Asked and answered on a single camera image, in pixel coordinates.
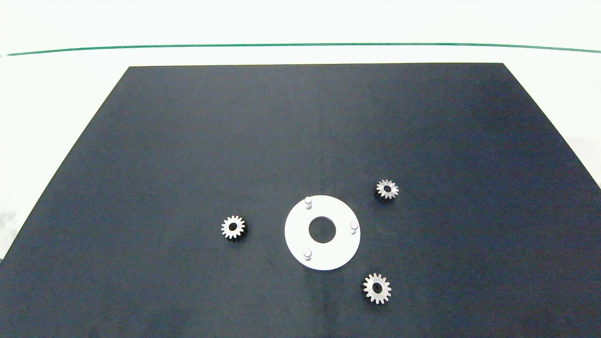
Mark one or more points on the small steel planetary gear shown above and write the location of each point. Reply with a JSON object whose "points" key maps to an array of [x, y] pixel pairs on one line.
{"points": [[381, 189], [227, 228], [370, 289]]}

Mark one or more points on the round white plate with pins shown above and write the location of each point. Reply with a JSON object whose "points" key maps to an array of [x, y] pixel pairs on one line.
{"points": [[335, 256]]}

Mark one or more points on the dark rectangular mat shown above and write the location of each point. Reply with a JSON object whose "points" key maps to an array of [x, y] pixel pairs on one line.
{"points": [[188, 141]]}

